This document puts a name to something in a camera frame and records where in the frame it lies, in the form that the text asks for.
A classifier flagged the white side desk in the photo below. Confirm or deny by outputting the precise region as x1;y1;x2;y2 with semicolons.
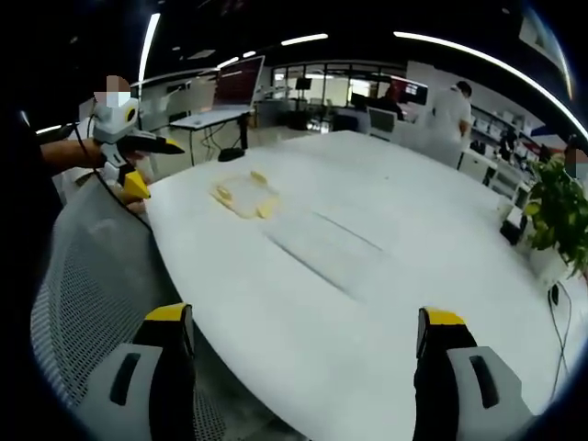
167;107;256;167

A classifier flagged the large open laptop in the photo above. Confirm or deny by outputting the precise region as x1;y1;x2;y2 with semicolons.
181;54;267;128

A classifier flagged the long ceiling light strip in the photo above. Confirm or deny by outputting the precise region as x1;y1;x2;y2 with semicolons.
392;29;588;141
137;11;162;86

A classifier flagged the short ceiling light strip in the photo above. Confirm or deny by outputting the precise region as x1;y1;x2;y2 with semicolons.
279;32;330;48

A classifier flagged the green potted plant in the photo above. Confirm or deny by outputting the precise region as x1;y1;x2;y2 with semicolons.
522;154;588;279

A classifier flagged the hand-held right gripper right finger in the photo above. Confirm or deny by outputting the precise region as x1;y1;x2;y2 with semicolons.
413;306;537;441

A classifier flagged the small black device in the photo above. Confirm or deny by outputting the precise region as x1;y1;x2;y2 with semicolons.
499;214;529;246

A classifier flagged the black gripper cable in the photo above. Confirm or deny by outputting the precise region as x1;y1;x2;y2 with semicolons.
73;121;153;229

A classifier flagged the white mesh chair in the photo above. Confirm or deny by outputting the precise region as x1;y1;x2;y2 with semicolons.
29;176;194;417

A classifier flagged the white office chair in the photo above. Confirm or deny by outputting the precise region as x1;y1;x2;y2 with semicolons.
366;106;399;141

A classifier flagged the white plant pot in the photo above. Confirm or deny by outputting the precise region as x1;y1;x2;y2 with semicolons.
526;245;571;288

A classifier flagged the red-lit monitor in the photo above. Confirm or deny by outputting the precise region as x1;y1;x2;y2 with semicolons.
389;76;429;106

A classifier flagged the yellow plastic buckle part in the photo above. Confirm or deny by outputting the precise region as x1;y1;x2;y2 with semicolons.
254;195;281;221
210;181;238;207

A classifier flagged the thin black cable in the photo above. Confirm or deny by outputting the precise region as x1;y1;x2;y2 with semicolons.
545;278;576;396

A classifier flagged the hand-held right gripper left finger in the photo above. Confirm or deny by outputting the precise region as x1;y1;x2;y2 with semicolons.
75;302;197;441

